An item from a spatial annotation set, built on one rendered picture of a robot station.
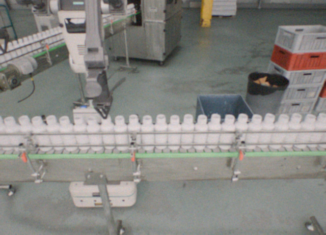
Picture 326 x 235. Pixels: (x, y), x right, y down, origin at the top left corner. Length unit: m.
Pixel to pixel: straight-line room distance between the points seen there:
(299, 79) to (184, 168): 2.48
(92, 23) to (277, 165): 1.00
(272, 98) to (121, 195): 1.90
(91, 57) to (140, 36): 3.87
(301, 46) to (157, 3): 2.54
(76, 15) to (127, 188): 1.27
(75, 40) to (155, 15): 3.14
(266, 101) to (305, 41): 0.83
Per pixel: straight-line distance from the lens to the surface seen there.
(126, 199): 1.93
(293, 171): 1.27
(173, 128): 0.95
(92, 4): 0.88
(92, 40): 0.85
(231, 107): 1.71
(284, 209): 2.28
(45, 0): 1.56
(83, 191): 1.93
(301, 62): 3.21
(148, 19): 4.55
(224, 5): 10.33
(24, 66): 2.23
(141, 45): 4.72
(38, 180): 1.18
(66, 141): 1.06
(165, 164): 1.05
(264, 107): 2.81
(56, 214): 2.18
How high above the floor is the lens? 1.70
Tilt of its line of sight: 33 degrees down
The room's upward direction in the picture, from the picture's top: straight up
